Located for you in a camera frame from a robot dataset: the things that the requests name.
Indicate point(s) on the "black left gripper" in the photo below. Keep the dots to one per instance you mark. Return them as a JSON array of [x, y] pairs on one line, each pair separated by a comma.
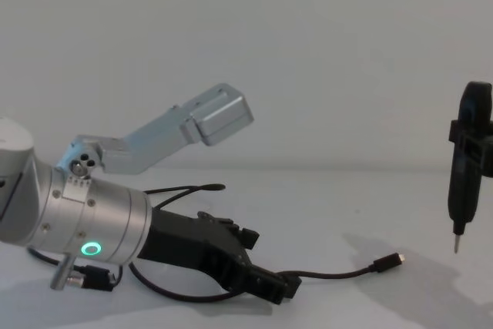
[[192, 244]]

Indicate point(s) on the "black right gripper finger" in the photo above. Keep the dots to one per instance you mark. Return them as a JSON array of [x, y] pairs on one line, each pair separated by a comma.
[[471, 130]]

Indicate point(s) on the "black electric screwdriver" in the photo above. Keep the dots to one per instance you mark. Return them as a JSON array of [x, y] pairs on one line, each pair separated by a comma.
[[462, 198]]

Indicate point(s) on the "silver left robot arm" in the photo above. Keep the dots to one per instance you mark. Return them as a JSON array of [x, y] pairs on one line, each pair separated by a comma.
[[100, 221]]

